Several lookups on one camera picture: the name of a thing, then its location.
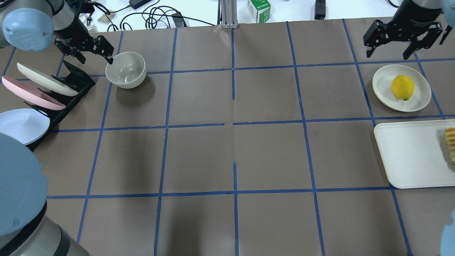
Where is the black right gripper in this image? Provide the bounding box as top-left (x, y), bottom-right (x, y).
top-left (363, 0), bottom-right (443, 60)

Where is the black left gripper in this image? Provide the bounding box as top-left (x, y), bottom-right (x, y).
top-left (54, 16), bottom-right (114, 65)

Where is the cream ceramic bowl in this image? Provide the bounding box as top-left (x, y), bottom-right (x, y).
top-left (105, 52), bottom-right (146, 89)

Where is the yellow lemon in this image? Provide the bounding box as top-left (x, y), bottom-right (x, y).
top-left (391, 75), bottom-right (415, 101)

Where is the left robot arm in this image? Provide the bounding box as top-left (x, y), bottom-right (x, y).
top-left (1, 0), bottom-right (114, 256)

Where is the black dish rack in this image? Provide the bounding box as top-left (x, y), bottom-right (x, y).
top-left (24, 60), bottom-right (96, 151)

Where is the cream round plate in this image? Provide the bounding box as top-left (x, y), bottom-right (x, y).
top-left (372, 64), bottom-right (432, 112)

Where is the cream plate in rack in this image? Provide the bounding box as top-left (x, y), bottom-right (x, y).
top-left (17, 63), bottom-right (78, 97)

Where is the black power adapter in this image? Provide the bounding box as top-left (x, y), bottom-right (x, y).
top-left (129, 0), bottom-right (152, 10)

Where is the pink plate in rack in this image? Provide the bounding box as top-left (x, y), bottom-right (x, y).
top-left (1, 76), bottom-right (66, 111)

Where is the light blue plate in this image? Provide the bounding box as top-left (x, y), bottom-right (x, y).
top-left (0, 108), bottom-right (50, 145)

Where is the sliced yellow bread loaf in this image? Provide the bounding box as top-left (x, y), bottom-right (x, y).
top-left (444, 127), bottom-right (455, 165)

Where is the white rectangular tray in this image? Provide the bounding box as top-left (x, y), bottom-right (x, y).
top-left (374, 120), bottom-right (455, 188)

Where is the green white carton box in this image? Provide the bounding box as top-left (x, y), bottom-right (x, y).
top-left (247, 0), bottom-right (271, 23)

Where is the brown table mat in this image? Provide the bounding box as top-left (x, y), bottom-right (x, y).
top-left (0, 16), bottom-right (455, 256)

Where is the black cable bundle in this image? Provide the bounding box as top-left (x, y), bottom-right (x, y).
top-left (82, 0), bottom-right (215, 32)

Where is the aluminium frame post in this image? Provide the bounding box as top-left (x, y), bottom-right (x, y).
top-left (218, 0), bottom-right (238, 29)

